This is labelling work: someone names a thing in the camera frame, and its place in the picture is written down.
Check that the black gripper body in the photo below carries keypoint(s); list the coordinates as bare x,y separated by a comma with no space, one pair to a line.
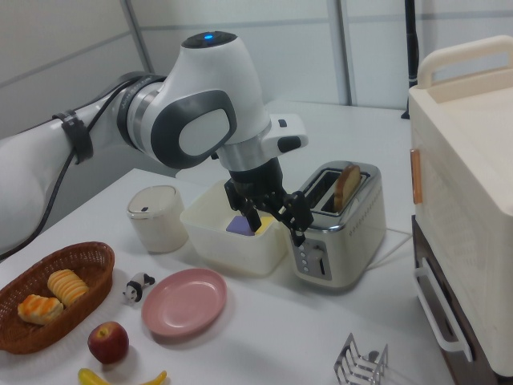
256,174

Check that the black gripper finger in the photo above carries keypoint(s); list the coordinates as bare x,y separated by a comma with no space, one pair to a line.
296,218
251,218

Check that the toast bread slice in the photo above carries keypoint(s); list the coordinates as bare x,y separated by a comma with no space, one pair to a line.
348,186

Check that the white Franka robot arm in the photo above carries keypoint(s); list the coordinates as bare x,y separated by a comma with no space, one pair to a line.
212,80

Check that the pink plate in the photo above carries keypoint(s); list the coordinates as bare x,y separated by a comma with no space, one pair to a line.
184,302

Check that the ridged yellow bread roll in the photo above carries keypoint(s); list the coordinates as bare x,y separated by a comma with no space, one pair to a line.
67,285

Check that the yellow foam block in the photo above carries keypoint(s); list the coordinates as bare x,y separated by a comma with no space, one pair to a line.
265,224

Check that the purple foam block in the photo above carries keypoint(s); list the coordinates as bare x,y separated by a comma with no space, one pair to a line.
238,226

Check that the white plastic storage box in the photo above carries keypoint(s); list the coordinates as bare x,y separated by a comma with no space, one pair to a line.
236,252

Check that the cream and chrome toaster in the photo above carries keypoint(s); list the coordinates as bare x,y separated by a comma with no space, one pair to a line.
344,244

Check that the beige round lid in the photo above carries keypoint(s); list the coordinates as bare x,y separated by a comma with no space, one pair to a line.
158,218

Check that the panda figurine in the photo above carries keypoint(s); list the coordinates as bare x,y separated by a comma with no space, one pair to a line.
134,288

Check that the metal toast rack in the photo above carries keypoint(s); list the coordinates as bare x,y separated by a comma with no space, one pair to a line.
356,363

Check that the brown wicker basket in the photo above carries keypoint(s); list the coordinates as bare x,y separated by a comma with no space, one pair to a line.
86,260

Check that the cream cabinet cart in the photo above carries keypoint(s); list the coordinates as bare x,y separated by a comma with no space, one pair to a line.
469,168

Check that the red apple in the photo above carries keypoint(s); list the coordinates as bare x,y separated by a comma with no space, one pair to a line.
108,343

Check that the black pole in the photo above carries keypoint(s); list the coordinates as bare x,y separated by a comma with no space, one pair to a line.
411,40

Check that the yellow banana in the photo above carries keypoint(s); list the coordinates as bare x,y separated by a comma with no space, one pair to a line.
98,379

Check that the orange glazed pastry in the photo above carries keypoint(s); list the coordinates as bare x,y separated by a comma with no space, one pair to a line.
40,309

